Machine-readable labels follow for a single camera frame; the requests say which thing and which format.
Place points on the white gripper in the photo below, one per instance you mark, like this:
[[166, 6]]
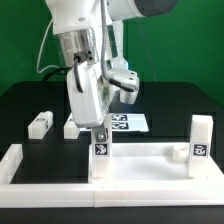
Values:
[[90, 107]]

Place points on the white desk tabletop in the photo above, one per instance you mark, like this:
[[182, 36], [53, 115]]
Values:
[[152, 162]]

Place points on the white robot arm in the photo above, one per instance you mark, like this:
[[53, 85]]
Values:
[[91, 39]]

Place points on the marker tag sheet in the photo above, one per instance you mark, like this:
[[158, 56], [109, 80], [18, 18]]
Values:
[[129, 122]]

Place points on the white U-shaped obstacle frame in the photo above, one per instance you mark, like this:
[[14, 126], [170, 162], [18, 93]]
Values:
[[102, 193]]

